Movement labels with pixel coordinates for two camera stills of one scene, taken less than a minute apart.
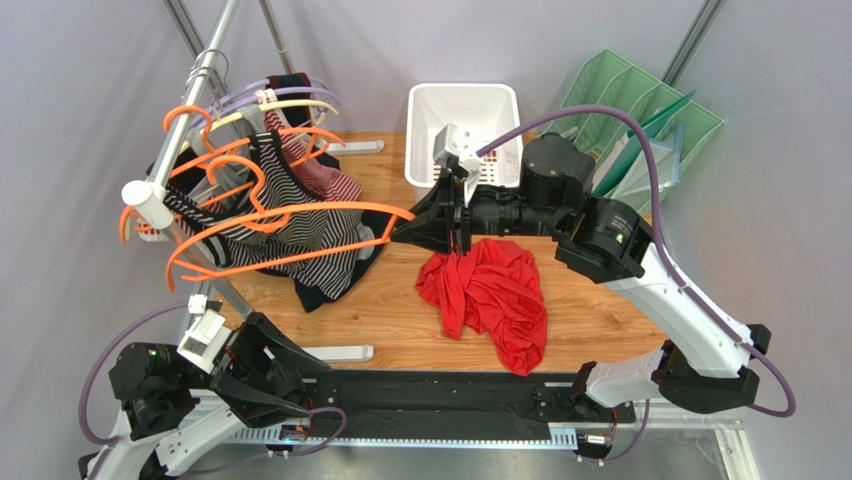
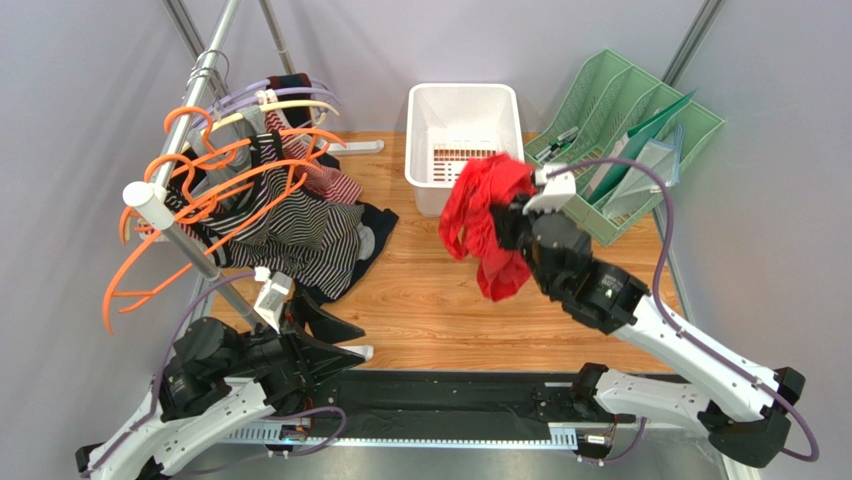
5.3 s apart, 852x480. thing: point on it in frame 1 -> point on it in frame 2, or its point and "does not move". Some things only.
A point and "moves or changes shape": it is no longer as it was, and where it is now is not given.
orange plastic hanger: (265, 221) -> (292, 170)
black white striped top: (274, 222) does not move
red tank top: (494, 287) moves or changes shape
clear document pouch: (637, 178) does not move
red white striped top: (329, 182) does not move
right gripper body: (459, 215) -> (514, 222)
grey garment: (364, 234) does not move
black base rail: (450, 399) does not move
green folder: (633, 145) does not move
